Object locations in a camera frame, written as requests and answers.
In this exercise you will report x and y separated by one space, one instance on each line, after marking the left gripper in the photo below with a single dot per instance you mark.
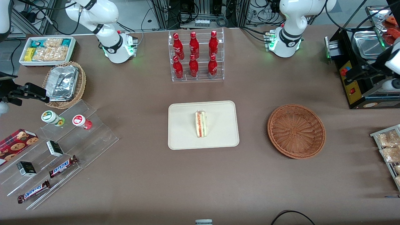
371 70

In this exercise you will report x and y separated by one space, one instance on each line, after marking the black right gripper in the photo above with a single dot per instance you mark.
12 92

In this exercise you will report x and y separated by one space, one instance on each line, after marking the triangular sandwich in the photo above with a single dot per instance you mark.
201 125

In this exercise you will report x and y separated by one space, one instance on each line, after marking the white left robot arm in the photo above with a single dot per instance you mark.
289 34

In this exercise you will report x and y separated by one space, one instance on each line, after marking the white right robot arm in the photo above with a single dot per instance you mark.
115 47

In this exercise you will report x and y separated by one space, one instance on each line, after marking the aluminium foil tray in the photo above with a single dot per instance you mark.
62 82

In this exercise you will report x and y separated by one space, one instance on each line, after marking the light wicker basket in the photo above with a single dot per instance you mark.
82 84

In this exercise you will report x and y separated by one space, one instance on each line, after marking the steel tray with fried food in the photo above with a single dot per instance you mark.
375 15

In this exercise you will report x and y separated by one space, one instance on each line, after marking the brown round wicker basket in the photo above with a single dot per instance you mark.
297 131

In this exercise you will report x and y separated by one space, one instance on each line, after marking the beige plastic tray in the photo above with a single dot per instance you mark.
181 125

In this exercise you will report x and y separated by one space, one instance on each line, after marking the black machine with yellow panel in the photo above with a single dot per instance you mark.
353 92

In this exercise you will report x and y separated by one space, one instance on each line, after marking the green lid cup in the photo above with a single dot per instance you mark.
50 117

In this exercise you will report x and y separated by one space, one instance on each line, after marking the steel pan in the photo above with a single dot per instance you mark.
367 42

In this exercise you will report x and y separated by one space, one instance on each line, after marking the yellow snack packet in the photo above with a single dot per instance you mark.
30 54

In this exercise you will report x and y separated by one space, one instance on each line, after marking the large clear cracker bag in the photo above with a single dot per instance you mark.
51 53

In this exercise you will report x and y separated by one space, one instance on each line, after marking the teal snack packet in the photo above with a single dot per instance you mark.
38 43
66 42

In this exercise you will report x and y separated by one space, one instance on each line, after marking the red lid cup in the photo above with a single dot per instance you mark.
79 120

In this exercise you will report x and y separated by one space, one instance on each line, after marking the small clear cracker bag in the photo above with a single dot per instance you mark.
53 42

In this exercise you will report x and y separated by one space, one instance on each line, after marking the red plaid cookie box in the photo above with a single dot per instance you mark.
15 143

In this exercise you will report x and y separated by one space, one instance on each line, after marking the white snack bin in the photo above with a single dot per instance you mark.
72 50

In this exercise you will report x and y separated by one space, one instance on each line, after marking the small black box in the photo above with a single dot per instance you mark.
26 169
55 148

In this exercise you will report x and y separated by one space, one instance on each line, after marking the clear bag of fried snacks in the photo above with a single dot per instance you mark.
387 139
390 154

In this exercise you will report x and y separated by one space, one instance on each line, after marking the clear acrylic stepped display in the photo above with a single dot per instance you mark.
93 140

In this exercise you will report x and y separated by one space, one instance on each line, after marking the Snickers bar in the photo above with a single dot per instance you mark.
33 191
62 166

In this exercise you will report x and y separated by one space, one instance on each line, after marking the red cola bottle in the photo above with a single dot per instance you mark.
212 67
194 46
178 69
193 68
213 44
177 47

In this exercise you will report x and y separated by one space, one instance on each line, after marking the clear acrylic bottle rack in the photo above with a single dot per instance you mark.
201 78

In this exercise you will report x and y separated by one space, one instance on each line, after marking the white power strip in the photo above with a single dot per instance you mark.
202 23

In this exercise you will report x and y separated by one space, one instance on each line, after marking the small grey device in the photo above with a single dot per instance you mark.
203 222

